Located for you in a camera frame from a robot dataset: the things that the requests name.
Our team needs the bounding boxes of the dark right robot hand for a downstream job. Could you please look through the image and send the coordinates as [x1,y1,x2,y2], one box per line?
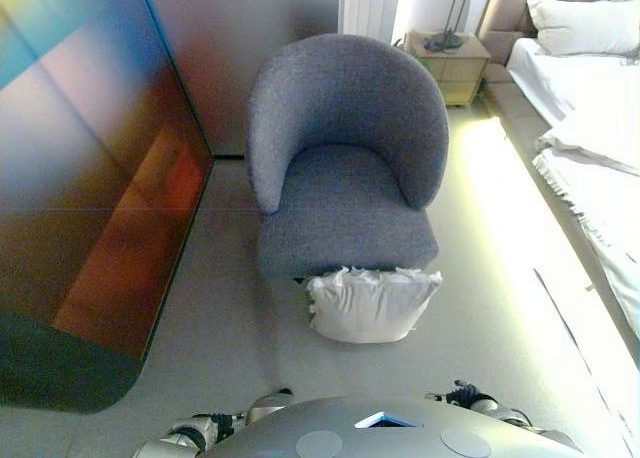
[424,379,484,408]

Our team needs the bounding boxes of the white ruffled cushion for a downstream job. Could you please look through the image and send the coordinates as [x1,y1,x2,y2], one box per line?
[304,265,444,345]

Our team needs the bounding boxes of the silver robot torso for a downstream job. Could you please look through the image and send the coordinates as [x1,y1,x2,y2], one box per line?
[199,396,586,458]

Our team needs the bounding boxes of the silver left robot leg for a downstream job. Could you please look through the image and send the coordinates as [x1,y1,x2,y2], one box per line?
[247,388,295,422]

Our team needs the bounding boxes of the white fringed throw blanket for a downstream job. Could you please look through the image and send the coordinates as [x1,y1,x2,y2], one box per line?
[532,146,640,252]

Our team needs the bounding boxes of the grey fabric armchair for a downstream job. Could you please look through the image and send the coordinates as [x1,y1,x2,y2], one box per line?
[243,33,451,283]

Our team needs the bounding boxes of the light wooden nightstand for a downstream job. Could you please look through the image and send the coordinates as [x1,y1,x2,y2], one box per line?
[403,27,492,109]

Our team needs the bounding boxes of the bed with white sheets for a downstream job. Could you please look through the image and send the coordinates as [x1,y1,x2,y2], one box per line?
[487,37,640,369]

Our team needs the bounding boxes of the table lamp with dark base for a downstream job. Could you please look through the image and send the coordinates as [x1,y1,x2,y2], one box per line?
[423,0,474,54]

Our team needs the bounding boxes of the white bed pillow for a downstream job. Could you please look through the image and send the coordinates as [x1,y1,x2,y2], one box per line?
[525,0,640,59]

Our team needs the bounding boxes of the beige padded headboard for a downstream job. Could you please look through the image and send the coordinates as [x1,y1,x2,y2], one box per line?
[477,0,640,84]

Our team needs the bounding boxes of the white curtain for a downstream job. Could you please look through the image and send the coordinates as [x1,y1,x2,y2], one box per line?
[338,0,404,44]

